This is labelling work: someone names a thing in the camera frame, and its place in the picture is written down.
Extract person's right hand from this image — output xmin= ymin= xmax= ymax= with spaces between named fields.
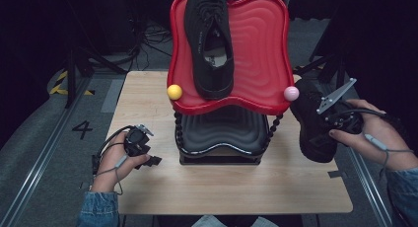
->
xmin=328 ymin=99 xmax=418 ymax=172

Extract red and black shoe rack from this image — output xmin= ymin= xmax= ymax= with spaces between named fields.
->
xmin=167 ymin=0 xmax=301 ymax=166

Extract person's legs in jeans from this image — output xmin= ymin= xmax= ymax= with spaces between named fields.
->
xmin=191 ymin=214 xmax=281 ymax=227

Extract grey gripper lanyard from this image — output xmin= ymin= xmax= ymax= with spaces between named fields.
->
xmin=364 ymin=133 xmax=416 ymax=183
xmin=93 ymin=154 xmax=129 ymax=196

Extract grey floor tape patch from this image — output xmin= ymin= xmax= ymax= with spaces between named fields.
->
xmin=101 ymin=78 xmax=126 ymax=114

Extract grey right gripper lanyard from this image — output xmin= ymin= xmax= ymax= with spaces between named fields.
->
xmin=364 ymin=133 xmax=416 ymax=183

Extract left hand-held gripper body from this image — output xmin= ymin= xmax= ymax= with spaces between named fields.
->
xmin=123 ymin=123 xmax=155 ymax=157

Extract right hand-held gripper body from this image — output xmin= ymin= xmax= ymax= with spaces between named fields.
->
xmin=316 ymin=77 xmax=365 ymax=135

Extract pink ball knob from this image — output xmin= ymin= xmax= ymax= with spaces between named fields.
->
xmin=283 ymin=86 xmax=301 ymax=103

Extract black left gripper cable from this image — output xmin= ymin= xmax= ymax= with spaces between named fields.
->
xmin=92 ymin=124 xmax=136 ymax=176

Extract person's left hand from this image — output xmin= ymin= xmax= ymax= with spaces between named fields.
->
xmin=91 ymin=131 xmax=152 ymax=193

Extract black knit shoe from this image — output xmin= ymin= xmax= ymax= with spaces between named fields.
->
xmin=183 ymin=0 xmax=236 ymax=101

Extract black floor cables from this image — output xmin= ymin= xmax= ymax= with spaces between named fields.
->
xmin=126 ymin=21 xmax=174 ymax=72

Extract black tripod stand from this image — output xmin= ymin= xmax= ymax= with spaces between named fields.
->
xmin=63 ymin=45 xmax=128 ymax=110
xmin=294 ymin=48 xmax=350 ymax=90

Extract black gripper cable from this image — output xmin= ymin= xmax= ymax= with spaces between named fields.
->
xmin=92 ymin=124 xmax=136 ymax=176
xmin=338 ymin=107 xmax=387 ymax=120

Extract metal floor rail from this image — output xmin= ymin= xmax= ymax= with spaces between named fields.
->
xmin=319 ymin=82 xmax=393 ymax=227
xmin=0 ymin=77 xmax=95 ymax=227

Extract black chunky-soled shoe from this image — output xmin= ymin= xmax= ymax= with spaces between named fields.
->
xmin=289 ymin=78 xmax=340 ymax=164

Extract yellow ball knob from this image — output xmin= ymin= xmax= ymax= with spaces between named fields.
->
xmin=167 ymin=84 xmax=183 ymax=101

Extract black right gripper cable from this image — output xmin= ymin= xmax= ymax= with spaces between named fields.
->
xmin=338 ymin=107 xmax=387 ymax=120

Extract grey left gripper lanyard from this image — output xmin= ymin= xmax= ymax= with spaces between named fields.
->
xmin=93 ymin=154 xmax=129 ymax=196

